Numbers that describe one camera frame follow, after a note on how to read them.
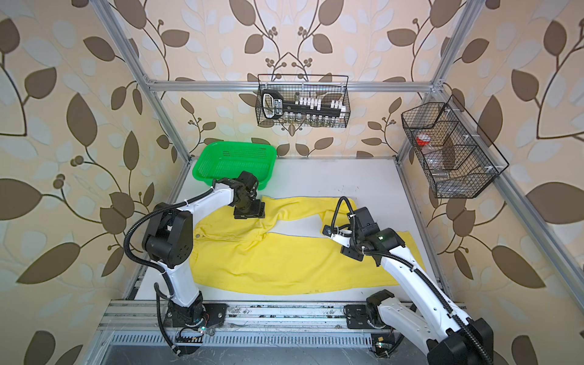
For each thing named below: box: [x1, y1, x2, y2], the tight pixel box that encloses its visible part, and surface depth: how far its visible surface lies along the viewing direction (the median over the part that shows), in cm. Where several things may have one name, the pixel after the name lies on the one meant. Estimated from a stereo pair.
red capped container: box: [415, 133, 432, 146], surface depth 84 cm
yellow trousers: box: [190, 196, 426, 296], surface depth 88 cm
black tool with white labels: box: [260, 89, 346, 121], surface depth 84 cm
